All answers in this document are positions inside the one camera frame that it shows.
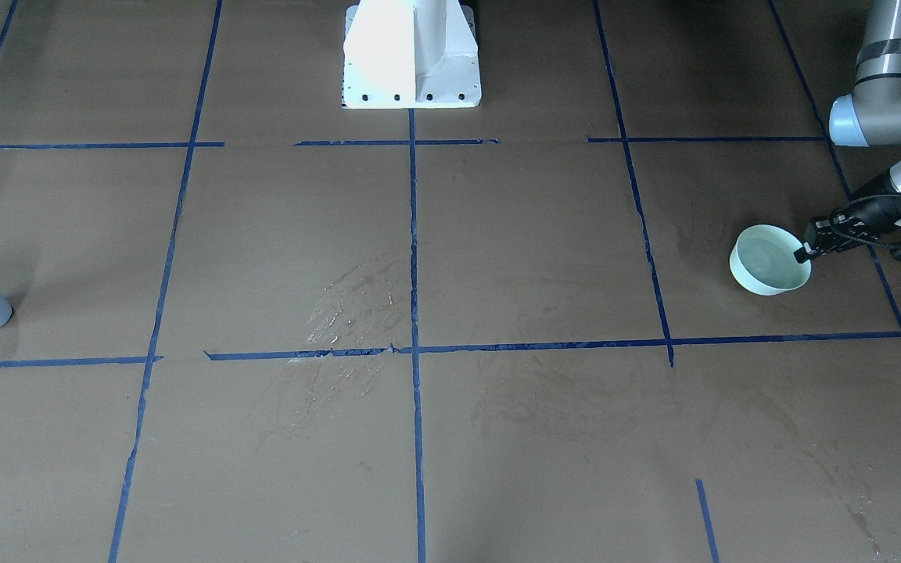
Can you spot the mint green bowl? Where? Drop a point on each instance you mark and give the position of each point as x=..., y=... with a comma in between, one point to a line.
x=763, y=261

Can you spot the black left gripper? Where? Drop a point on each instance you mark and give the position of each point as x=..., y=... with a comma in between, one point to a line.
x=871, y=200

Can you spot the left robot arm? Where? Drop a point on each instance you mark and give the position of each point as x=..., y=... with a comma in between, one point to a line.
x=870, y=115

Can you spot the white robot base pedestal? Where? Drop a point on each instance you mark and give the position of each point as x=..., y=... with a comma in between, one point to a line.
x=411, y=54

